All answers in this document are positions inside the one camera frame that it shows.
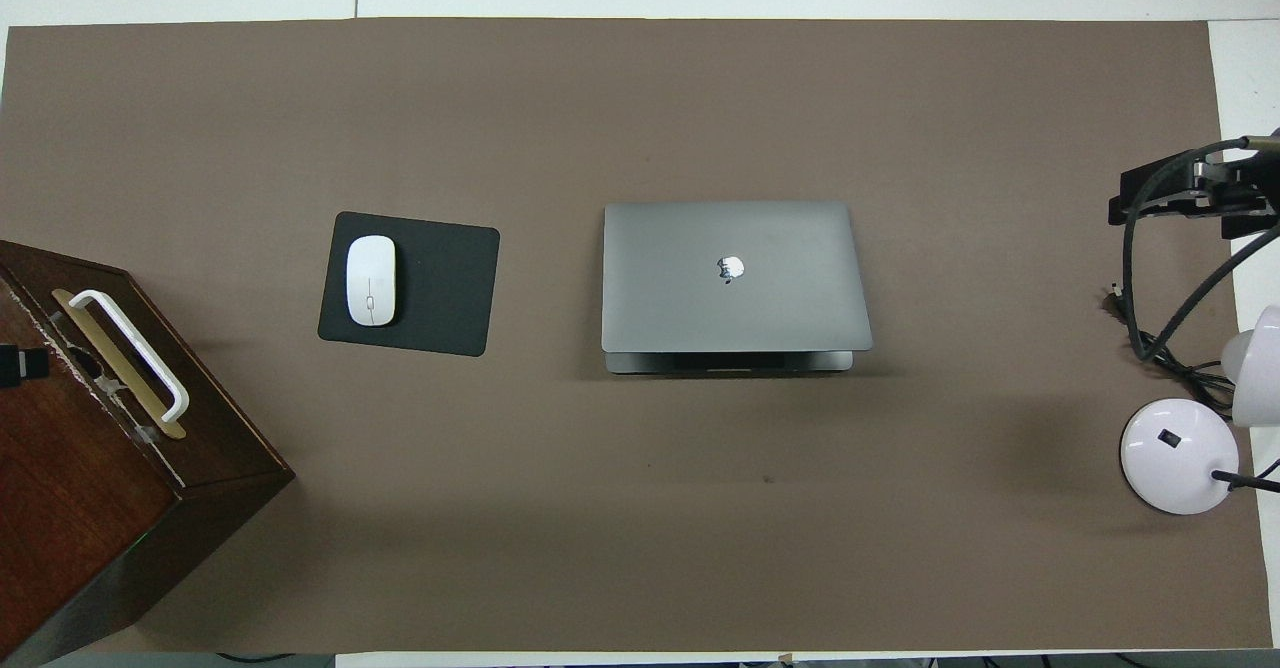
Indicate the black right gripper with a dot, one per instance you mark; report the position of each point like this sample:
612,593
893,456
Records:
1250,198

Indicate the grey aluminium laptop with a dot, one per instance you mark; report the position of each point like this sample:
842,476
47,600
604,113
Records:
730,278

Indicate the dark brown wooden box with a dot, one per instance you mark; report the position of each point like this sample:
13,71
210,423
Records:
70,488

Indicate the white desk lamp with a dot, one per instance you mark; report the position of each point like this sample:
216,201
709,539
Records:
1175,453

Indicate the white computer mouse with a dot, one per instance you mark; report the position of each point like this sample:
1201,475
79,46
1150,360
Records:
371,280

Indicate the black mouse pad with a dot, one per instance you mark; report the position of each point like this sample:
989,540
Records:
445,288

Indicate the brown table mat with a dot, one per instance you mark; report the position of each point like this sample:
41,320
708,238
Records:
600,508

